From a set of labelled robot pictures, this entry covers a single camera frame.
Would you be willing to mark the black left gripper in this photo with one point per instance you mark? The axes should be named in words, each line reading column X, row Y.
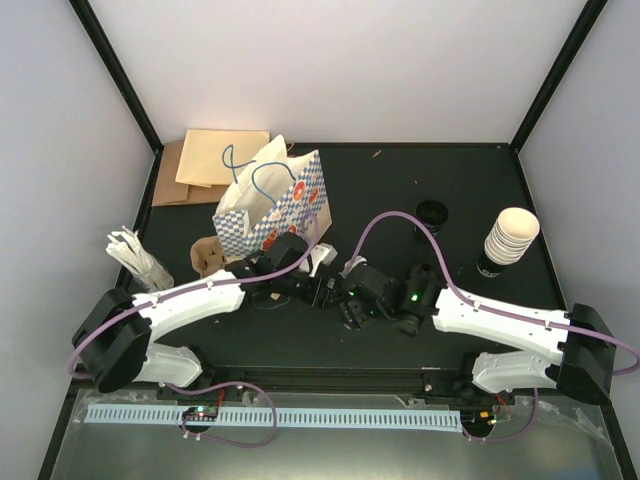
column 321, row 285

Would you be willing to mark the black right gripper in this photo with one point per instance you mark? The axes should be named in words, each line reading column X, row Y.
column 352, row 314

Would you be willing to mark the blue checkered paper bag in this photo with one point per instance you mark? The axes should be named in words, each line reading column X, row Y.
column 271, row 194

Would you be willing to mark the brown pulp cup carrier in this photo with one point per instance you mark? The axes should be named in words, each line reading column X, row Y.
column 207, row 256

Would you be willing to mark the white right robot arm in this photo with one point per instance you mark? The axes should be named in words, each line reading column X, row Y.
column 550, row 349

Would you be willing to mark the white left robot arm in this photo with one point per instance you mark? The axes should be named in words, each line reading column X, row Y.
column 119, row 341

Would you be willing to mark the stack of black lids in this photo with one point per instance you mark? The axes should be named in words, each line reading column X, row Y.
column 433, row 214

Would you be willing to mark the small electronics board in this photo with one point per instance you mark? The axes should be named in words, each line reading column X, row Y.
column 200, row 413

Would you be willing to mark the light tan paper bag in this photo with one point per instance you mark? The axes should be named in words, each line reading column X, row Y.
column 215, row 157

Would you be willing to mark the stack of white paper cups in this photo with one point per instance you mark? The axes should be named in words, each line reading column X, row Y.
column 513, row 232

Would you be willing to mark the brown kraft paper bag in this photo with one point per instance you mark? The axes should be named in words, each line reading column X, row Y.
column 168, row 192

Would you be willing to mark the white wrapped stirrers bundle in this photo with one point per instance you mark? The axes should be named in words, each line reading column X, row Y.
column 125, row 246

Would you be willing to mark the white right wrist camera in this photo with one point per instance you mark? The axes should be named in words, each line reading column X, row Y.
column 351, row 264

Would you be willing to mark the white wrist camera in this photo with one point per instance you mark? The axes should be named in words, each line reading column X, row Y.
column 321, row 254
column 351, row 264

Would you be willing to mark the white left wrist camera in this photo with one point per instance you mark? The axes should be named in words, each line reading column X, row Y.
column 321, row 254

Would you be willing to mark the light blue slotted cable duct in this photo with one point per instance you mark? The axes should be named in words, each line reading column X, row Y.
column 262, row 417

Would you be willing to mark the black corner frame post left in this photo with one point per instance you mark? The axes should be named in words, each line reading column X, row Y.
column 101, row 43

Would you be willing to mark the black corner frame post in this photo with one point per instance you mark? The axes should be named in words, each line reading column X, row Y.
column 101, row 43
column 578, row 34

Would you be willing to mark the black corner frame post right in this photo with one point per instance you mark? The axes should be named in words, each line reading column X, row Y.
column 578, row 34

